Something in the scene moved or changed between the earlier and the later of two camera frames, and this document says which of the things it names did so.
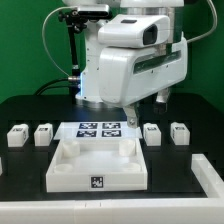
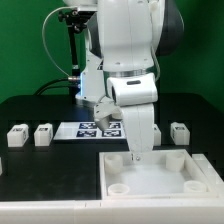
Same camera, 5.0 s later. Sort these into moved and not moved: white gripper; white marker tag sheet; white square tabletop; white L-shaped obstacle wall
Moved: white gripper; white square tabletop
Not moved: white L-shaped obstacle wall; white marker tag sheet
